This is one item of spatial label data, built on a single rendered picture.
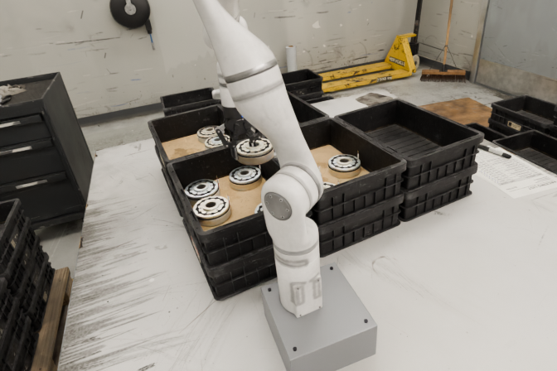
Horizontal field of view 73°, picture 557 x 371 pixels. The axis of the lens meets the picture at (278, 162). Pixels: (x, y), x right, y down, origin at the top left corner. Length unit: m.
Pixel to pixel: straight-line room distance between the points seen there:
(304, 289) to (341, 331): 0.11
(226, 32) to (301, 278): 0.48
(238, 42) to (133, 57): 3.76
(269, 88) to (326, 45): 4.23
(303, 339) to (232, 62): 0.55
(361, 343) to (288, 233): 0.30
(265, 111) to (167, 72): 3.80
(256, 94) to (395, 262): 0.68
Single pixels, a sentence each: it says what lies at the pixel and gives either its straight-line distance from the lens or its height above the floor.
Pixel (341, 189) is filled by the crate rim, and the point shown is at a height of 0.92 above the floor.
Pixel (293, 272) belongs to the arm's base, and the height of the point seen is 0.92.
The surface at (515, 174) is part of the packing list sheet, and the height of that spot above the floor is 0.70.
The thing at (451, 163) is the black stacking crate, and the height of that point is 0.86.
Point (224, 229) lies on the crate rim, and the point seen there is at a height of 0.93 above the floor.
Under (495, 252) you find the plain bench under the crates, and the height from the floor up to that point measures 0.70.
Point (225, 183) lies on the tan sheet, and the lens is 1.23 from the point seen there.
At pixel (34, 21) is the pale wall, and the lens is 4.38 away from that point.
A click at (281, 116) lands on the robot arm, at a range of 0.63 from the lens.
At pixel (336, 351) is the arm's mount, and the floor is 0.76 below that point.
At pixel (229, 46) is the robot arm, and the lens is 0.60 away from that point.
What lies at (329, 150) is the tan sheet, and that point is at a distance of 1.36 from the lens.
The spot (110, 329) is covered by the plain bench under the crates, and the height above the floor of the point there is 0.70.
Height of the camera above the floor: 1.47
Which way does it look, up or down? 29 degrees down
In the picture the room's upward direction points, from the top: 6 degrees counter-clockwise
